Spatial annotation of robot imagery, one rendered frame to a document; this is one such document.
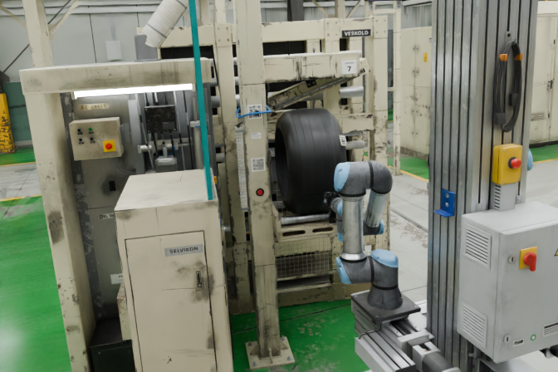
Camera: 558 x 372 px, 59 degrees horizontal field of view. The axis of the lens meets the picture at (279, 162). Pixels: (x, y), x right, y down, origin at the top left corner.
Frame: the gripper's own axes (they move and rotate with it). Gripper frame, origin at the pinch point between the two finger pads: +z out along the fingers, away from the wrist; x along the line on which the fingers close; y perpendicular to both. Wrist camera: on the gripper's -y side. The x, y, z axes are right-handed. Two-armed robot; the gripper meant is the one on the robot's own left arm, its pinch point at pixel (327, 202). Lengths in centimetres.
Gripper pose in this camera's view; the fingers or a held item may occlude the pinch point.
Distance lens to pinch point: 262.7
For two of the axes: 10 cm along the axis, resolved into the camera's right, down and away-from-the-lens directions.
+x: -9.8, 0.9, -1.6
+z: -1.7, -0.9, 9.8
